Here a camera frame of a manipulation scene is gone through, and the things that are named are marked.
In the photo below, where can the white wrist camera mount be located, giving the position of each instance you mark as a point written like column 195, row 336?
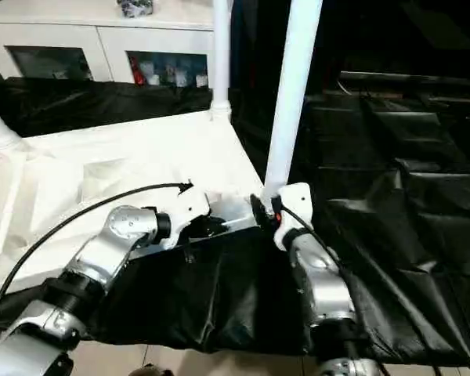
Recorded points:
column 188, row 207
column 297, row 203

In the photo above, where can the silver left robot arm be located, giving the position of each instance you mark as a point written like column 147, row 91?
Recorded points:
column 102, row 243

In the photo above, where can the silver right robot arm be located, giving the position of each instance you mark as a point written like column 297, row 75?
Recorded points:
column 325, row 274

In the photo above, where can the red bottle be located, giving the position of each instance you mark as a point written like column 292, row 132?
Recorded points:
column 137, row 70

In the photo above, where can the black mat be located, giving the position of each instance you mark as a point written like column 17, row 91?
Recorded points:
column 239, row 305

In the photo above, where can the white plastic table top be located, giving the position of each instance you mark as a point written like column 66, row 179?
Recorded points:
column 102, row 156

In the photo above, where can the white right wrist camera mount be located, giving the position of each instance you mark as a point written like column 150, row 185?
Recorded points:
column 297, row 203

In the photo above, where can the black flat board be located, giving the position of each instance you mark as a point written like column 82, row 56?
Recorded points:
column 415, row 78

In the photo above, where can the white cabinet with glass doors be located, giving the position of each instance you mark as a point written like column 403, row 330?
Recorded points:
column 102, row 35

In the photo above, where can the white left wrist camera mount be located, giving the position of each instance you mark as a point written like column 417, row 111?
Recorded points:
column 188, row 207

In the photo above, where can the small white jar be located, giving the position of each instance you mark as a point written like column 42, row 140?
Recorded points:
column 200, row 80
column 154, row 79
column 180, row 78

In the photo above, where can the grey black toy figure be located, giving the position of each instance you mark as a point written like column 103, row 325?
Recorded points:
column 137, row 7

